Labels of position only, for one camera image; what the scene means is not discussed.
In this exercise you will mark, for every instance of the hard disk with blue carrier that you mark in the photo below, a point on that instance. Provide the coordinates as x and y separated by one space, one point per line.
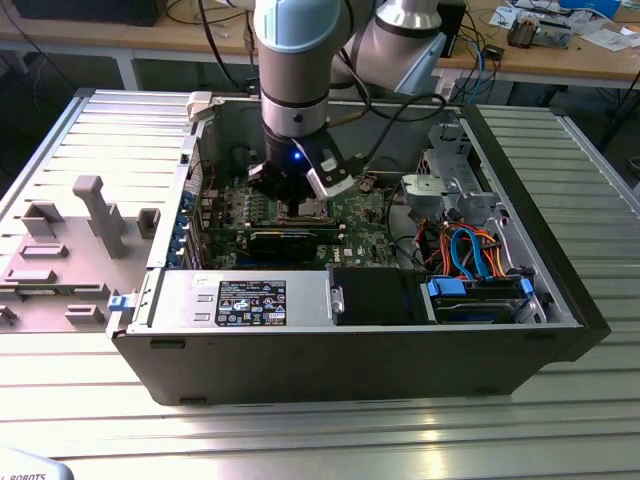
475 306

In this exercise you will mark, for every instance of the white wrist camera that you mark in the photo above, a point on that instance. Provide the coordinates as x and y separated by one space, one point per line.
330 182

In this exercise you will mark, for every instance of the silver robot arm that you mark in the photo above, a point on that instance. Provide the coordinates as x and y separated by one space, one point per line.
295 60

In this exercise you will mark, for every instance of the black plastic shroud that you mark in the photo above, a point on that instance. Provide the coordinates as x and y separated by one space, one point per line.
375 297

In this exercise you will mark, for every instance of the silver green CPU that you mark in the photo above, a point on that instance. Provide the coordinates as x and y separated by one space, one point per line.
312 210

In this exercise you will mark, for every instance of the blue case latch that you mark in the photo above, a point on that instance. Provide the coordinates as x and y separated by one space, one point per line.
117 303

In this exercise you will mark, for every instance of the silver power supply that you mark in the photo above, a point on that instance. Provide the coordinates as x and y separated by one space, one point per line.
180 300

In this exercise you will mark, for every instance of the grey metal device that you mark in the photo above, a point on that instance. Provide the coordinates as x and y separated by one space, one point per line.
555 32

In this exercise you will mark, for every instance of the small black adapter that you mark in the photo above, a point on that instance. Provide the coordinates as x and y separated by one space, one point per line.
494 52

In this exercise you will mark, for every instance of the black computer box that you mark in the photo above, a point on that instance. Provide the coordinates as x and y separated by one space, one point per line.
85 12

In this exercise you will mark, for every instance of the green RAM stick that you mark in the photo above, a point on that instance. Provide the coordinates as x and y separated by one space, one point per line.
30 291

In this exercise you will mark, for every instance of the wooden desk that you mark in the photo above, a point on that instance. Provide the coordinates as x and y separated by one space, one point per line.
550 62
75 37

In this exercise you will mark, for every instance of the tall black box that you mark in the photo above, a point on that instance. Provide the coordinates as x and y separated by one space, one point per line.
456 25

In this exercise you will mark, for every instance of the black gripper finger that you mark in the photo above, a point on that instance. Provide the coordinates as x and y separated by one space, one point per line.
309 199
272 185

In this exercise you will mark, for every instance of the CPU cooler heatsink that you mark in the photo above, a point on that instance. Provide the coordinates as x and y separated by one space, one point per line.
522 32

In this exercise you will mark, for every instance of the grey parts rack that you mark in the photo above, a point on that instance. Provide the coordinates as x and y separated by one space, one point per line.
125 280

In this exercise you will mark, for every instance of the grey case release latch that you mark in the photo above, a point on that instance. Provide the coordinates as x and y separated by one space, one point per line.
200 105

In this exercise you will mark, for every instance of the blue card retainer clip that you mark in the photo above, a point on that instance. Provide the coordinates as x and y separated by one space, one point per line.
175 248
188 199
182 222

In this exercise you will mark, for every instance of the black graphics card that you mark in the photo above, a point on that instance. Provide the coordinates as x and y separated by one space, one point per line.
282 245

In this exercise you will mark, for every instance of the CPU socket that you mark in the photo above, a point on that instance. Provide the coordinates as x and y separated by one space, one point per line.
330 218

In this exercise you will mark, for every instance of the silver drive cage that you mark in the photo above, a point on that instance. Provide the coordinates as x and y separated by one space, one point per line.
422 192

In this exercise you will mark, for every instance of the blue box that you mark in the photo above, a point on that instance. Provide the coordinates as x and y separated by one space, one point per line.
590 6

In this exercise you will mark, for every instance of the black power connector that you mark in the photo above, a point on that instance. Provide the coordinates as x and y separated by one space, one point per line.
452 214

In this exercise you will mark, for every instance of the green motherboard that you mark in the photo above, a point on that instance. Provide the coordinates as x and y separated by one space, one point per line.
365 240

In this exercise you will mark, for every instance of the black PC case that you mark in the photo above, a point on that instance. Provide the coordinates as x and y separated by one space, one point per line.
350 365

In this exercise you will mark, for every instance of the white paper sheet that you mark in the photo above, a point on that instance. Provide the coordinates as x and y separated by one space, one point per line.
607 39

